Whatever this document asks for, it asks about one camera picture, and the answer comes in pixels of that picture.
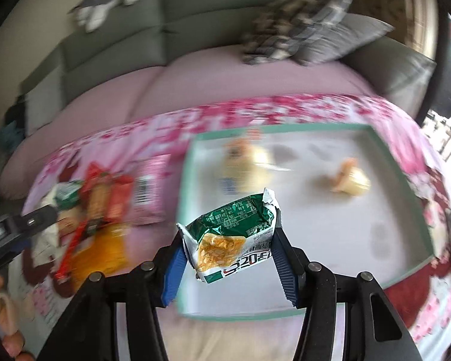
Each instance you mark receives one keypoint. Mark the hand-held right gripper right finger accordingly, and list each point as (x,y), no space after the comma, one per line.
(285,274)

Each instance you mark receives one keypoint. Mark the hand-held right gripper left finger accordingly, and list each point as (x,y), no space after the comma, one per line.
(173,274)

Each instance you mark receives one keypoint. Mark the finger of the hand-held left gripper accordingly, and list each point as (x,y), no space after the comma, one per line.
(35,219)

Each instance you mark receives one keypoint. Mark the green snack packet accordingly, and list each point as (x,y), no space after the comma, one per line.
(65,193)
(225,229)

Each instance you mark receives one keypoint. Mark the red stick snack packet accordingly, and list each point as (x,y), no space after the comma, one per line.
(72,250)

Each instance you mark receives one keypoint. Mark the teal-rimmed white box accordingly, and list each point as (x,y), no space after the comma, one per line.
(323,225)

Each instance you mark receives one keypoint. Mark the orange snack packet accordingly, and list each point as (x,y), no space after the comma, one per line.
(97,250)

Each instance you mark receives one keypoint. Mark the pink snack packet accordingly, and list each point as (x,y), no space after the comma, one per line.
(148,191)

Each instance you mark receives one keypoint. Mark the yellow bread packet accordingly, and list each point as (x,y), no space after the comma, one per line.
(240,169)
(351,180)

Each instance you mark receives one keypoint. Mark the person's left hand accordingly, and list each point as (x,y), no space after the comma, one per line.
(5,312)

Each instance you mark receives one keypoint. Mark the teal cloth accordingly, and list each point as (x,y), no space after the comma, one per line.
(10,137)

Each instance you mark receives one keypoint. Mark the dark cloth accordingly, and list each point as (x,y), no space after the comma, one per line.
(15,111)

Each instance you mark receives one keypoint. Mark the light grey cushion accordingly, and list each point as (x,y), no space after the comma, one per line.
(41,109)

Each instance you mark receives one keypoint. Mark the printed cartoon blanket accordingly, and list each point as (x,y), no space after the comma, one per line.
(417,158)

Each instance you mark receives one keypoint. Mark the pink sofa cover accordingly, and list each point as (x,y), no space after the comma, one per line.
(210,86)

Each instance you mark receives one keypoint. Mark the grey white plush toy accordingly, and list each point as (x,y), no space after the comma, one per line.
(105,3)

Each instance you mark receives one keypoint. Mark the grey pillow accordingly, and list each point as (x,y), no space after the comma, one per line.
(345,41)

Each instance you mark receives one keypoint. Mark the plaid pillow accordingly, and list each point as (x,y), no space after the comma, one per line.
(297,26)

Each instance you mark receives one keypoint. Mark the grey-green sofa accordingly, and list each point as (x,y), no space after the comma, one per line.
(195,15)

